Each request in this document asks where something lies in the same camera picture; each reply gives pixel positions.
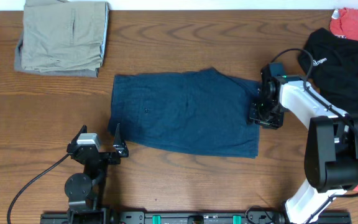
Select black logo t-shirt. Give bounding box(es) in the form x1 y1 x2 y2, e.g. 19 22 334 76
304 28 358 116

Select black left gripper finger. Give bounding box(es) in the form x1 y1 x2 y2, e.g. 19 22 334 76
113 123 127 152
70 125 87 144

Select light blue folded garment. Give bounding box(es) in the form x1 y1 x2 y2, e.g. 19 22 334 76
100 2 109 65

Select khaki folded shorts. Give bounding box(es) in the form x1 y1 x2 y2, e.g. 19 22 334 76
21 0 106 72

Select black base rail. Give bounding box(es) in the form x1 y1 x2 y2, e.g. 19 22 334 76
40 208 352 224

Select navy blue shorts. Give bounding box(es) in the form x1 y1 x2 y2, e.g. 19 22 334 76
108 68 259 159

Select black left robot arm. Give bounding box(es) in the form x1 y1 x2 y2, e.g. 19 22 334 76
65 125 129 224

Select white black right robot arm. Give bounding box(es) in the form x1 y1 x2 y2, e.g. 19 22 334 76
249 74 358 223

